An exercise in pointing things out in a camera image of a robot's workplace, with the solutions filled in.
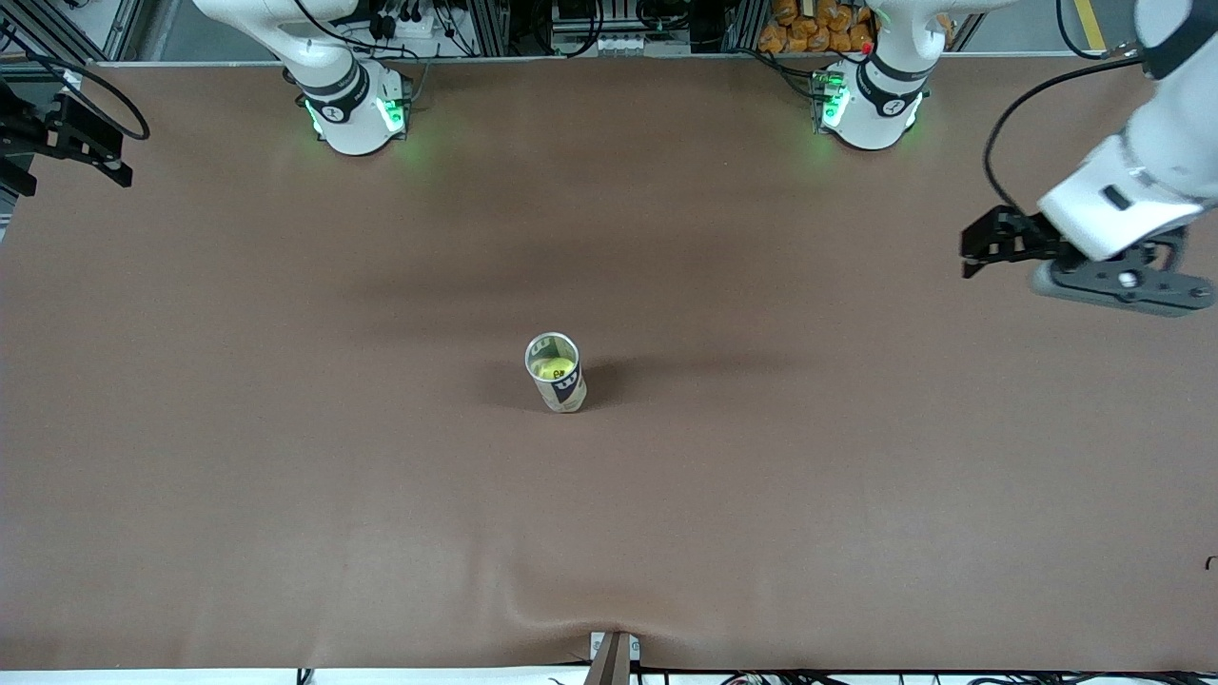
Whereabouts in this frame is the clear tennis ball can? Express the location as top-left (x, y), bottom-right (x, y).
top-left (524, 331), bottom-right (588, 414)

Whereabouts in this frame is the brown table mat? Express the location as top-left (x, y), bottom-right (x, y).
top-left (0, 54), bottom-right (1218, 672)

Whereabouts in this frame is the socket strip with black plugs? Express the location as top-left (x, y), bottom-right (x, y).
top-left (366, 0), bottom-right (448, 41)

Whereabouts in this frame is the aluminium frame rail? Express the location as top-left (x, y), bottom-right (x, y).
top-left (0, 0), bottom-right (144, 77)

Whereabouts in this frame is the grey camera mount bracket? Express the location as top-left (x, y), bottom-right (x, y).
top-left (588, 630), bottom-right (641, 685)

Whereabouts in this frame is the orange netted bag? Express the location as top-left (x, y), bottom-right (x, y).
top-left (758, 0), bottom-right (876, 55)

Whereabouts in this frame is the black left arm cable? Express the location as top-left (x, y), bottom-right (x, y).
top-left (982, 0), bottom-right (1143, 215)

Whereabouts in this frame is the white power strip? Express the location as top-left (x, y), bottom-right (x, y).
top-left (592, 33), bottom-right (673, 56)

